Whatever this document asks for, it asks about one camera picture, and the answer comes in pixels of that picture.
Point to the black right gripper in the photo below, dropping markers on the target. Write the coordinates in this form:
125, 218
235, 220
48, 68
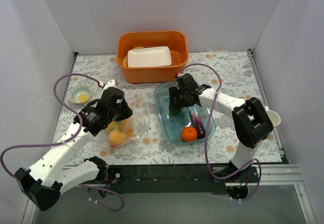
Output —
177, 97

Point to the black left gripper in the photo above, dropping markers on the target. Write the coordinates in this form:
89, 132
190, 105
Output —
124, 110

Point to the green lime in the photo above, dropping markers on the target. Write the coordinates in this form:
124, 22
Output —
175, 111

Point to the orange ginger root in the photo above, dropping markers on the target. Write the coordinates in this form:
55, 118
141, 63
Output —
126, 127

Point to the clear zip top bag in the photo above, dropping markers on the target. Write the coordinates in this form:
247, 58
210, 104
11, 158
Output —
140, 119

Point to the yellow peach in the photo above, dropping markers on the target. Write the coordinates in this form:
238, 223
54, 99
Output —
116, 138

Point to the purple eggplant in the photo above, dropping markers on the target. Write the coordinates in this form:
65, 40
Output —
198, 125

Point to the orange tangerine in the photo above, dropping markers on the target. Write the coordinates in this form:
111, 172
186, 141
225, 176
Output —
189, 134

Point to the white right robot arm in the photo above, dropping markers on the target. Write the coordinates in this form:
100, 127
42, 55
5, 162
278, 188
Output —
253, 122

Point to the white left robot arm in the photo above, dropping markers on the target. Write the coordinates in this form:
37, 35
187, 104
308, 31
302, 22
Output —
47, 179

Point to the clear blue plastic tray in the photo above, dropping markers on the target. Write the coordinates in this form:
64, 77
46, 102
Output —
172, 125

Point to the small patterned bowl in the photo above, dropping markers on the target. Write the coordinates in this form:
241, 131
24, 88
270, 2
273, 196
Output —
80, 94

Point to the white rectangular dish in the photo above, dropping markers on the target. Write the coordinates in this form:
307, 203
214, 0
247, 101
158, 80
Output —
149, 57

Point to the yellow plate in basket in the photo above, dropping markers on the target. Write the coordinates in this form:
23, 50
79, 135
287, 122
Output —
125, 60

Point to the orange plastic basket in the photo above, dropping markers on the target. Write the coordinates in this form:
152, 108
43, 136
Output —
174, 40

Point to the white plastic cup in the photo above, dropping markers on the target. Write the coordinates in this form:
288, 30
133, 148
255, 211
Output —
273, 116

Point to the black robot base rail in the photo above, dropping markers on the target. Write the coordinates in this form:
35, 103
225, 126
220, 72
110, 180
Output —
192, 178

